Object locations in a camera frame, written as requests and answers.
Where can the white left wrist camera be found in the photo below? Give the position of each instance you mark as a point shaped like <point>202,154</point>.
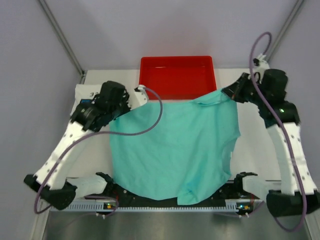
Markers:
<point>139,97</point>

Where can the folded white daisy t-shirt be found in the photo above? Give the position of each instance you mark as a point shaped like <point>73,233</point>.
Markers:
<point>84,92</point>

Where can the red plastic bin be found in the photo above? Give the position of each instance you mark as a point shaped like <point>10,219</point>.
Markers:
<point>178,77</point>

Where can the teal t-shirt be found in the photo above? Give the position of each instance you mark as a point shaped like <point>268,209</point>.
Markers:
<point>176,150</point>

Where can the grey slotted cable duct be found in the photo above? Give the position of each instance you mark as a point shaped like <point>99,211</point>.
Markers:
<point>100,206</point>

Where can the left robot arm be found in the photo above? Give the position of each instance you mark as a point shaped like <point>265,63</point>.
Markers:
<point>51,182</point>

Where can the aluminium corner post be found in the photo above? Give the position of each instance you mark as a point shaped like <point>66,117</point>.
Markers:
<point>60,35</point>
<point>293,14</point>

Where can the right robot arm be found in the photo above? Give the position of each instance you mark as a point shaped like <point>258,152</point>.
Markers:
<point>297,193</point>

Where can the aluminium frame rail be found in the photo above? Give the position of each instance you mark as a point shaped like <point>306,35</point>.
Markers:
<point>275,183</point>

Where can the left aluminium corner post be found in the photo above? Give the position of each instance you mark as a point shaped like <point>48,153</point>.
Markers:
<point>60,35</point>

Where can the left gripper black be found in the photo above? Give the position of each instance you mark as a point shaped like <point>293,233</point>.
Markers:
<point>124,98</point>

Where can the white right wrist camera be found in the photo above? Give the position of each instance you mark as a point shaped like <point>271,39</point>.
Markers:
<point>260,65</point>

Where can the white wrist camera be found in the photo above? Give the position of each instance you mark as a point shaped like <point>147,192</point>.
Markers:
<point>139,97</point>
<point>260,65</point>

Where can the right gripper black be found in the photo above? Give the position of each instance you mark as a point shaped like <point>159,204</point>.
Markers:
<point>234,91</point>

